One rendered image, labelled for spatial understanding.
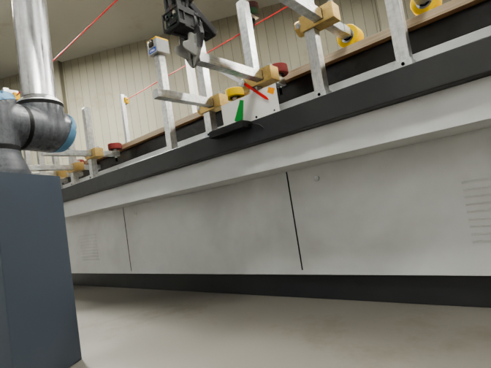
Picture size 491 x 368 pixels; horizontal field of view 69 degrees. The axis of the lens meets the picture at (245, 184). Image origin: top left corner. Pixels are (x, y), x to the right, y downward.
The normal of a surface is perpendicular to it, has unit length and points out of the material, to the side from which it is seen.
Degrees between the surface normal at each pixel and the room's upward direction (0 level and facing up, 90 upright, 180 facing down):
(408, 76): 90
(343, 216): 90
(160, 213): 90
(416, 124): 90
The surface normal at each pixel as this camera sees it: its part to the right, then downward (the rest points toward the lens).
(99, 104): -0.22, -0.04
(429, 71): -0.65, 0.05
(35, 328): 0.97, -0.16
